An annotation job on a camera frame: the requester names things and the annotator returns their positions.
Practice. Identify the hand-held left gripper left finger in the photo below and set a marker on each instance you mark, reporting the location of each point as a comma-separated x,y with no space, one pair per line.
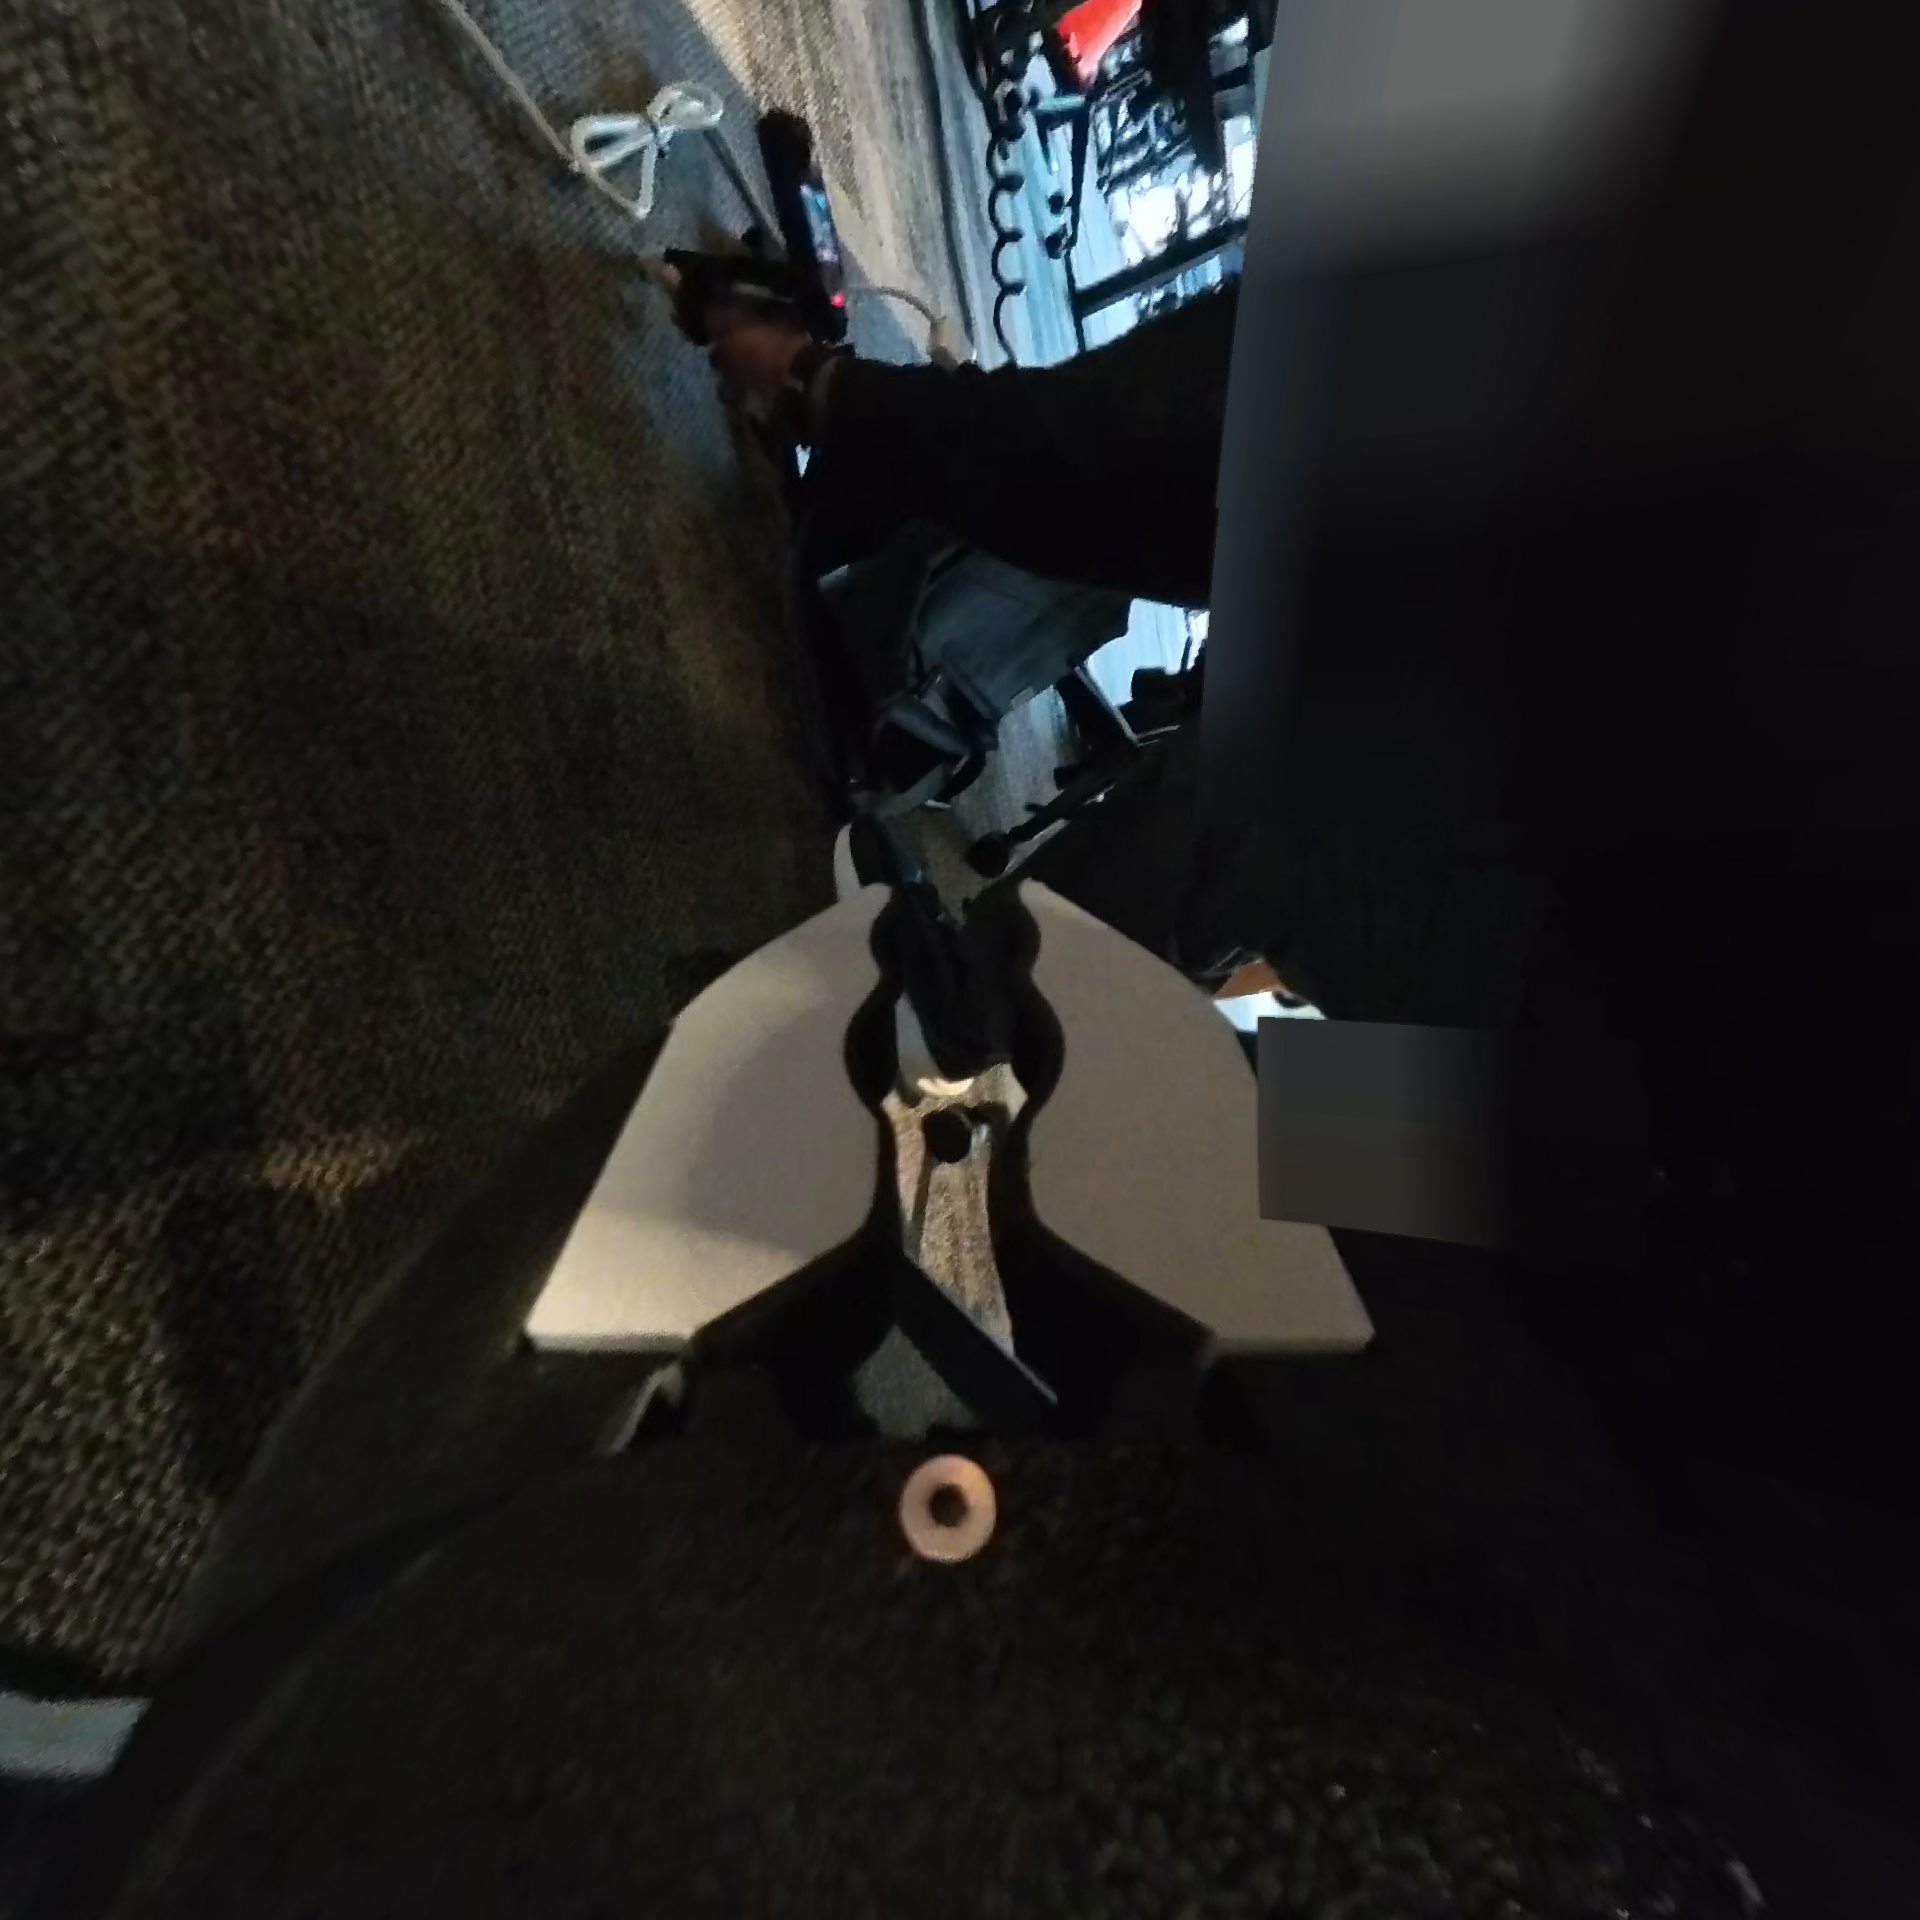
720,1172

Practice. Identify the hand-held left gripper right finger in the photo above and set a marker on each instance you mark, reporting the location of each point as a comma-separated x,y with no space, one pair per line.
1171,1172

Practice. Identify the person's right hand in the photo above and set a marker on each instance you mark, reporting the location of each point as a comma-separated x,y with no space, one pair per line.
764,360

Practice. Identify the office chair base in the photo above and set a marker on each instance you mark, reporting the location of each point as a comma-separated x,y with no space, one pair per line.
1050,809

